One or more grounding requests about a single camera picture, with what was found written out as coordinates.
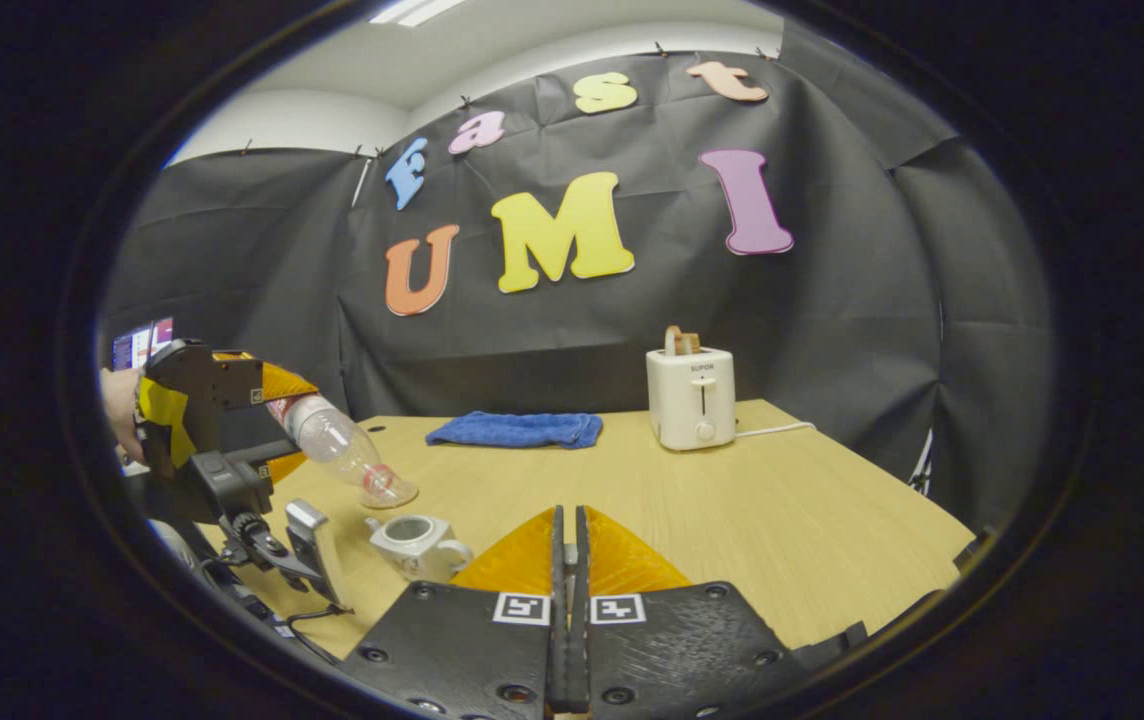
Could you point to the ceiling light panel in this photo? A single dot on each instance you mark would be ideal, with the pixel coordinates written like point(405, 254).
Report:
point(417, 10)

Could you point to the toasted bread slice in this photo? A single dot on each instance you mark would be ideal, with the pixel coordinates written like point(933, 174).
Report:
point(682, 342)

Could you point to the clear plastic water bottle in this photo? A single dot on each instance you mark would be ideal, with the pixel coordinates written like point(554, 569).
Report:
point(332, 440)

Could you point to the black backdrop cloth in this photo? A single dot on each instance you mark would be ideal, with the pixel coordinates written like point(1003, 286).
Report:
point(832, 330)

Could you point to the computer monitor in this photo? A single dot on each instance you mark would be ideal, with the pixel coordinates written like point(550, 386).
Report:
point(137, 348)

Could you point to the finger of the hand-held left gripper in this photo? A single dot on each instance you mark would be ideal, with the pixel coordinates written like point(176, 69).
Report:
point(282, 466)
point(287, 382)

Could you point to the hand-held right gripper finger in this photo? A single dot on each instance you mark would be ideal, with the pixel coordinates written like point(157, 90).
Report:
point(580, 640)
point(558, 640)

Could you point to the blue towel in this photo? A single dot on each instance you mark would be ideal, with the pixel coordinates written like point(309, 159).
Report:
point(517, 430)

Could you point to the white ceramic teacup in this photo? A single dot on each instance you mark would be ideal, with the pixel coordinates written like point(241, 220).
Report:
point(422, 552)

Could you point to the white toaster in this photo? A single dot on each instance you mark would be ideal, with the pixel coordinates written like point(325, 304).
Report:
point(692, 400)

